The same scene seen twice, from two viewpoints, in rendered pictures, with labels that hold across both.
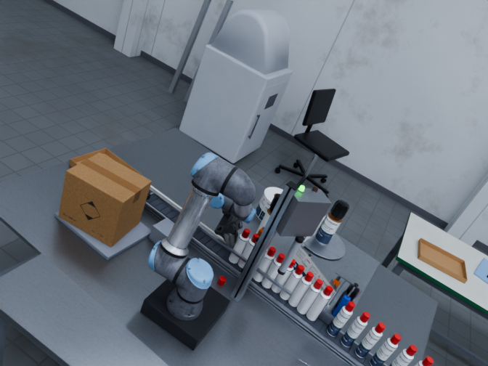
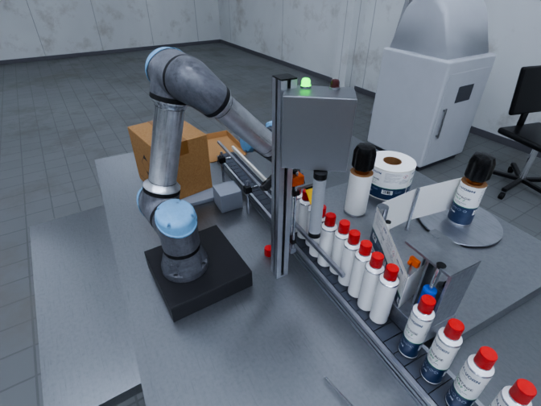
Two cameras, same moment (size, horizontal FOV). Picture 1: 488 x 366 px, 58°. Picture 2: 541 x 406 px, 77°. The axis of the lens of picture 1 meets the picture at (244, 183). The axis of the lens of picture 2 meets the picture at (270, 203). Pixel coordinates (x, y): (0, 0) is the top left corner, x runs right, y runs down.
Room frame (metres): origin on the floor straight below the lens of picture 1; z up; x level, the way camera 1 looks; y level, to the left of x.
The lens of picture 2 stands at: (0.88, -0.73, 1.72)
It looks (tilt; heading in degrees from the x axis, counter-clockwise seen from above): 35 degrees down; 42
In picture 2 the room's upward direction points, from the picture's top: straight up
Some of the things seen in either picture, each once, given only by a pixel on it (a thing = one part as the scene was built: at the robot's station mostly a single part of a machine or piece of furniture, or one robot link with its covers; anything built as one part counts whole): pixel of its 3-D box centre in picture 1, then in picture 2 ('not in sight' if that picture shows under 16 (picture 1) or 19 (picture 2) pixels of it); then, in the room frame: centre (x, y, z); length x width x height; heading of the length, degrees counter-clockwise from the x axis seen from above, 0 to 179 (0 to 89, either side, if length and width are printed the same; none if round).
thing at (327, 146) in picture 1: (321, 144); (540, 135); (4.49, -0.60, 0.53); 0.67 x 0.67 x 1.06
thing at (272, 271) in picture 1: (274, 270); (327, 240); (1.64, -0.30, 0.98); 0.05 x 0.05 x 0.20
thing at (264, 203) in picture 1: (275, 207); (389, 175); (2.22, -0.23, 0.95); 0.20 x 0.20 x 0.14
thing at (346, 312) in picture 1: (341, 318); (417, 326); (1.52, -0.65, 0.98); 0.05 x 0.05 x 0.20
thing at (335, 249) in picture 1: (321, 240); (458, 221); (2.19, -0.56, 0.89); 0.31 x 0.31 x 0.01
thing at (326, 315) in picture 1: (338, 295); (426, 287); (1.63, -0.62, 1.01); 0.14 x 0.13 x 0.26; 70
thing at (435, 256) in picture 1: (441, 259); not in sight; (2.69, -1.49, 0.82); 0.34 x 0.24 x 0.04; 80
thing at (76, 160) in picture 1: (106, 169); (216, 146); (2.03, 0.75, 0.85); 0.30 x 0.26 x 0.04; 70
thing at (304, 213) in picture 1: (300, 211); (316, 128); (1.57, -0.26, 1.38); 0.17 x 0.10 x 0.19; 125
